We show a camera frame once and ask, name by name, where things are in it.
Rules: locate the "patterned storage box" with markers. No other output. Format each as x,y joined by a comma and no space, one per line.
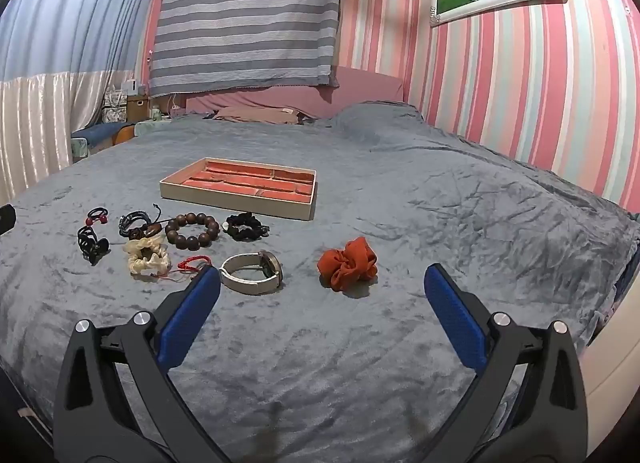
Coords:
115,108

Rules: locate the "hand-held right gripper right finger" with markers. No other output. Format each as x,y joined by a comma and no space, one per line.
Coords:
455,318

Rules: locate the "pink pillow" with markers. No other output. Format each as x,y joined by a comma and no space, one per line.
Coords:
255,114

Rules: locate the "orange scrunchie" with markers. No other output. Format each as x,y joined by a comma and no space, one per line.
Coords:
345,263

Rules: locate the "white bed frame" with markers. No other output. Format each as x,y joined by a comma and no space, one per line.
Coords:
607,368

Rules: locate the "black scrunchie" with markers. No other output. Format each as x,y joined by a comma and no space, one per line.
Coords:
235,230
91,245

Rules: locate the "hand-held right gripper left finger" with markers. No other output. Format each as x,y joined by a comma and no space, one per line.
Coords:
190,313

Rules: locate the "grey plush blanket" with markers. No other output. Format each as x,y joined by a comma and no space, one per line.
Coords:
350,368

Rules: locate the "pale green mat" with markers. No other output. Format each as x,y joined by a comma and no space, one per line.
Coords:
150,127

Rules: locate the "blue and white curtain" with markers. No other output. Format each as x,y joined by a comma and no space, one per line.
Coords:
50,43

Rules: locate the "beige jewelry tray red lining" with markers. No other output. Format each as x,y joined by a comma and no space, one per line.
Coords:
240,187

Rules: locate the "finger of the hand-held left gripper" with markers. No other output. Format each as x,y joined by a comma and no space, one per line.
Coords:
5,218

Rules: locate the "cream scrunchie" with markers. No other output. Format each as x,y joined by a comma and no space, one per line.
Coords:
136,263

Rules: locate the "blue folded cloth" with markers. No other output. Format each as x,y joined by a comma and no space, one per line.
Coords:
97,133

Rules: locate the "grey striped pillow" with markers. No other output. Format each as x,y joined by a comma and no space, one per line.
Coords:
240,18

